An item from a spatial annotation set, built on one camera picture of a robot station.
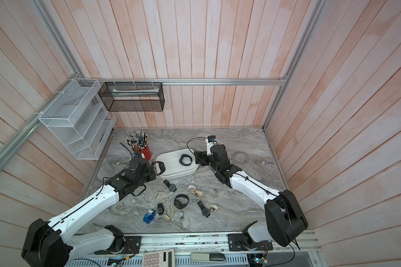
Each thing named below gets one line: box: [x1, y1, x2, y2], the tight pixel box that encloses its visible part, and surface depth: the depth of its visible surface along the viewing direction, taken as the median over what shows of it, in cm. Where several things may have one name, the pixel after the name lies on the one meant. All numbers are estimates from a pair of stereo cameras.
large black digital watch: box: [173, 193, 190, 210], surface depth 84 cm
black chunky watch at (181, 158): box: [178, 154, 193, 167], surface depth 102 cm
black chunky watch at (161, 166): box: [151, 160, 166, 176], surface depth 84 cm
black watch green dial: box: [197, 200, 211, 218], surface depth 85 cm
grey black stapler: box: [189, 252, 226, 264], surface depth 68 cm
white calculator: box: [141, 248, 175, 267], surface depth 70 cm
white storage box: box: [155, 148, 199, 178], surface depth 103 cm
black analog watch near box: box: [163, 179, 178, 193], surface depth 93 cm
